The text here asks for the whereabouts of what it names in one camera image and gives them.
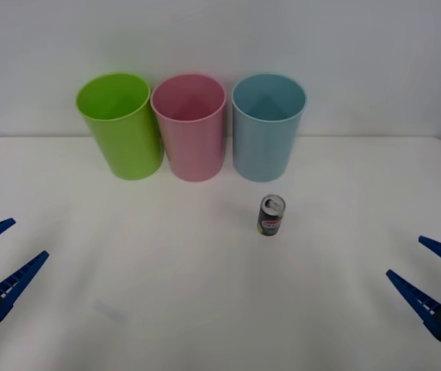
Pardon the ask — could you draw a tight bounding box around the black drink can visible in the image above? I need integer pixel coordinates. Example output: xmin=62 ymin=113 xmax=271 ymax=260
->
xmin=257 ymin=194 xmax=286 ymax=237

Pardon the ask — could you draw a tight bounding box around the green plastic bin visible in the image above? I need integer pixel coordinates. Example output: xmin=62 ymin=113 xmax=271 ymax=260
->
xmin=75 ymin=72 xmax=165 ymax=181

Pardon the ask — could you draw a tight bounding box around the pale blue plastic bin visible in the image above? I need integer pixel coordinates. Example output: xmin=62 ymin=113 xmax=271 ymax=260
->
xmin=231 ymin=73 xmax=307 ymax=183

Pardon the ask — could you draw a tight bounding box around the pink plastic bin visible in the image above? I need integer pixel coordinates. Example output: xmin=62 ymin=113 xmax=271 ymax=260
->
xmin=150 ymin=73 xmax=227 ymax=182

